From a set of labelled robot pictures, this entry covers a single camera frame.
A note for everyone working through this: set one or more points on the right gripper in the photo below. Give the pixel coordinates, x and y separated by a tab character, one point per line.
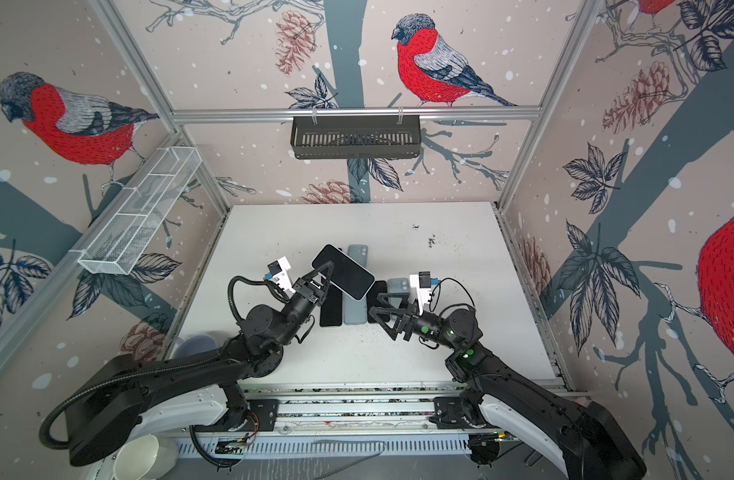
413	325

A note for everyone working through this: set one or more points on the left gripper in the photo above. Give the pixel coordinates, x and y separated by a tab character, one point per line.
312	296

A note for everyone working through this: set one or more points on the black phone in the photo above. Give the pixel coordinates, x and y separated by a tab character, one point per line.
348	276
331	312
374	298

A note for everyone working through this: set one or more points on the light blue phone case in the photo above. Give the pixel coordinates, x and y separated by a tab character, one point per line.
355	312
399	286
358	253

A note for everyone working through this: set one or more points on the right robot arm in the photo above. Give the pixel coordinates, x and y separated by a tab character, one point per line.
582	441

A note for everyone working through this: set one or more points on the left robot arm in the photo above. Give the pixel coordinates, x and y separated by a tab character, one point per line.
105	410

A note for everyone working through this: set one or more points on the lavender cup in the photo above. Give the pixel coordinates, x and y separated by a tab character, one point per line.
196	344

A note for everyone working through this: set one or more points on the white bowl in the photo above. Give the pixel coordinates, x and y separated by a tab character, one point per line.
147	457

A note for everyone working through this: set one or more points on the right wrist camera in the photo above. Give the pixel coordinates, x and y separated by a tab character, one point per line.
422	284

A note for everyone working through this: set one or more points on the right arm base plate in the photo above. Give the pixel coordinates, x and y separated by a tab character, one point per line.
458	413

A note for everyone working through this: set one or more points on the black wall basket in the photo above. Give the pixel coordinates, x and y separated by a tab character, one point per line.
347	137

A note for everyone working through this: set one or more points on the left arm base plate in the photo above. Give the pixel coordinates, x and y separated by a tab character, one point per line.
255	415

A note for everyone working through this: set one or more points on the white mesh wall basket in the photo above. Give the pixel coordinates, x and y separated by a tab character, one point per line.
123	239

